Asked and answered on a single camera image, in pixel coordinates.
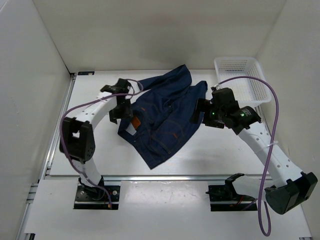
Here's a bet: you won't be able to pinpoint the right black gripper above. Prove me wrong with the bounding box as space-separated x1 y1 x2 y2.
189 98 226 129

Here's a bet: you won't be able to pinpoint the dark blue denim trousers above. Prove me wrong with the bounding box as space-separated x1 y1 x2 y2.
117 65 208 169

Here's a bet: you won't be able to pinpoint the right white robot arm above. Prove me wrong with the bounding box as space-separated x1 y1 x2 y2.
190 87 318 215

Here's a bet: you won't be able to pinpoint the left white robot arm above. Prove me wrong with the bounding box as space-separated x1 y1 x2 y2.
59 78 136 200

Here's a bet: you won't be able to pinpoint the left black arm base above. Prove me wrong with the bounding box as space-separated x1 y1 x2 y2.
73 183 121 211

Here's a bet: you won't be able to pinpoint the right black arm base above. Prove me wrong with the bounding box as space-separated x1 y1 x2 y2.
205 173 258 212

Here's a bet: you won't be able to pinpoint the white perforated plastic basket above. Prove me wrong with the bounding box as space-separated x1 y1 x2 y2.
214 57 272 108

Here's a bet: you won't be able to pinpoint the aluminium rail frame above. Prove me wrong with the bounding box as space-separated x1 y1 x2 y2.
14 71 313 240

